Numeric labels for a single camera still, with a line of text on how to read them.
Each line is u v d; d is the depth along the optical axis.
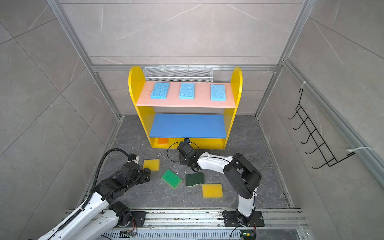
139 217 0.73
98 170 0.54
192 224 0.73
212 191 0.81
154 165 0.92
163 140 1.02
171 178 0.86
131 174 0.60
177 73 0.98
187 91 0.75
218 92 0.75
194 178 0.87
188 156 0.70
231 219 0.73
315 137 0.68
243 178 0.46
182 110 1.25
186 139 0.83
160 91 0.74
